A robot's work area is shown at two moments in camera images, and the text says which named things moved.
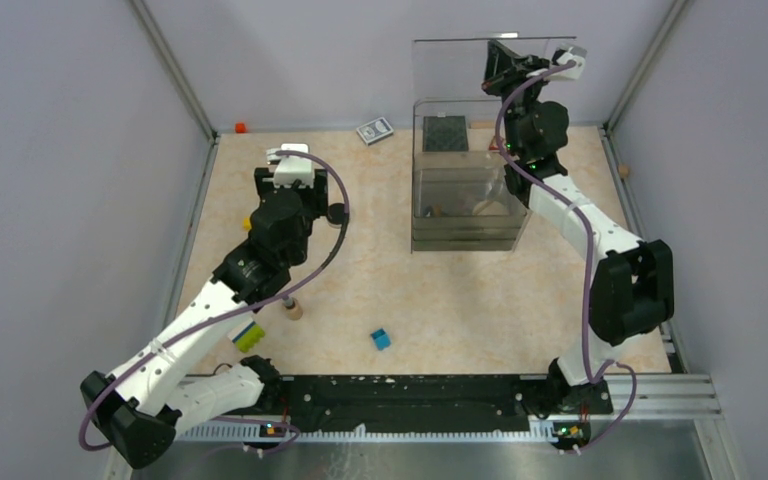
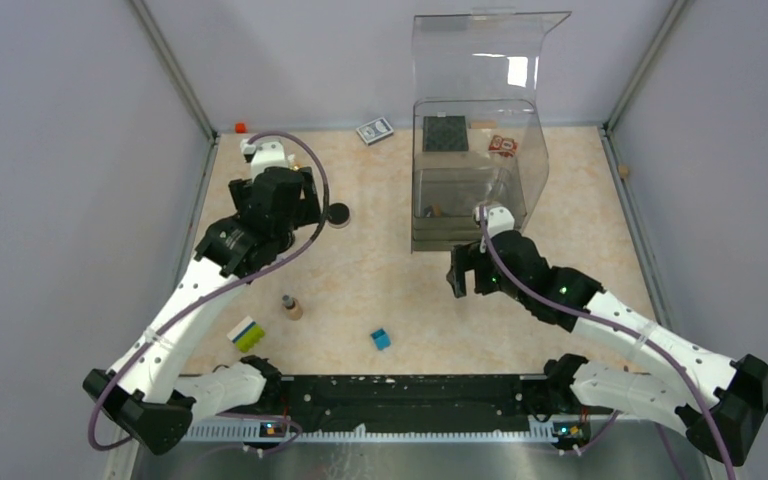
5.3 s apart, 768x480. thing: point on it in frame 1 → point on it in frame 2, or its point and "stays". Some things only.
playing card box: [374, 130] stays
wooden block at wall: [482, 124] stays
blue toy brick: [381, 339] stays
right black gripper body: [521, 102] → [474, 256]
